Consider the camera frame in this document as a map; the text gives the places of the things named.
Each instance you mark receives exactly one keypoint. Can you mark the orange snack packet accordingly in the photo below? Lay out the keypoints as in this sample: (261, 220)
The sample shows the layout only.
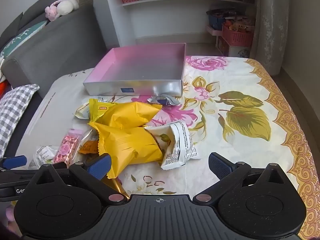
(88, 147)

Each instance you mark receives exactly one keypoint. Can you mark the pink plastic tray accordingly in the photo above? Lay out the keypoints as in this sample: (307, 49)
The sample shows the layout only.
(212, 31)

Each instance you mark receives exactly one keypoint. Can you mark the silver blue snack packet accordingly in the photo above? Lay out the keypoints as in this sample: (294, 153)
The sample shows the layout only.
(162, 100)

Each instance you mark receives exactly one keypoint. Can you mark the lace curtain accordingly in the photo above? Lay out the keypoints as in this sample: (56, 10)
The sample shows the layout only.
(271, 25)

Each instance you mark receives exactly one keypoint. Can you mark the white shelf unit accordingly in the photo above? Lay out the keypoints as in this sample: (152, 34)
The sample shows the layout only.
(155, 22)

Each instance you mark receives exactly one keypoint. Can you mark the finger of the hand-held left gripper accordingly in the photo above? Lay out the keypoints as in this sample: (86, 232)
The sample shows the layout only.
(15, 161)

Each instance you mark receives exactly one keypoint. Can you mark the yellow red-label snack packet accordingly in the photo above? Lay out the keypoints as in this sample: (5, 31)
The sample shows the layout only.
(95, 110)

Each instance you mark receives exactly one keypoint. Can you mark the teal patterned cushion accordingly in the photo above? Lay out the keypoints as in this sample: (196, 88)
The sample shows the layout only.
(20, 40)

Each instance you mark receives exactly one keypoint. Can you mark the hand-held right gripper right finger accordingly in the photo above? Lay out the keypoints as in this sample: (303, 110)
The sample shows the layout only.
(220, 166)

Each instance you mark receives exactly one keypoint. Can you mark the white black-print snack packet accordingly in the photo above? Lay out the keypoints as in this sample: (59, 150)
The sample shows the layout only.
(43, 155)
(180, 145)

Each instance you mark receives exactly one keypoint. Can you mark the grey sofa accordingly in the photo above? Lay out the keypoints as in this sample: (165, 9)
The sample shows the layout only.
(62, 42)

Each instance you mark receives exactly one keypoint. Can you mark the white pink plush bunny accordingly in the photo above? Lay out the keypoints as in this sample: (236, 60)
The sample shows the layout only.
(65, 7)

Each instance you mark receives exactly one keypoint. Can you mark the large pink plastic basket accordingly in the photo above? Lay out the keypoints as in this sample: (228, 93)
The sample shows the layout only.
(236, 38)

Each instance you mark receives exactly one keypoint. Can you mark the pink red speckled snack packet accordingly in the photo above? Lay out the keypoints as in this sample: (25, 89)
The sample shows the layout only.
(67, 146)

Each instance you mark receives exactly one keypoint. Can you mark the orange red cloth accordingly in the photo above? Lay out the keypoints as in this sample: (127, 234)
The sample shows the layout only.
(3, 88)

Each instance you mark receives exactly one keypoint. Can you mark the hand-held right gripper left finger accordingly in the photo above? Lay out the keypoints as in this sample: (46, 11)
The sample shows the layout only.
(98, 166)

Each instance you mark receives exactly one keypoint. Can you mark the printed cardboard box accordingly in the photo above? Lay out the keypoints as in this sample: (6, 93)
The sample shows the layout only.
(241, 26)

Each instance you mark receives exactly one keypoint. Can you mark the blue storage box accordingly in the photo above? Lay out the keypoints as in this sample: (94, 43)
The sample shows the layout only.
(216, 22)

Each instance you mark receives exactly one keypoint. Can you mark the large yellow snack packet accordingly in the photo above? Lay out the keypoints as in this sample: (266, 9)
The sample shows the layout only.
(130, 145)
(125, 115)

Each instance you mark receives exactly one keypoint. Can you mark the grey checkered pillow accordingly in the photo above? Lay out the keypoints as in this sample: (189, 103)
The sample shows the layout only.
(15, 110)

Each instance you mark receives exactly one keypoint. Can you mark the white printed storage box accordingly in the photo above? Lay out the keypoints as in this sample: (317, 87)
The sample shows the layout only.
(235, 51)

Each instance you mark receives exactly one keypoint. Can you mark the pink cardboard box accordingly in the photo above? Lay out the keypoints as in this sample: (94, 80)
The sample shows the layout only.
(140, 67)

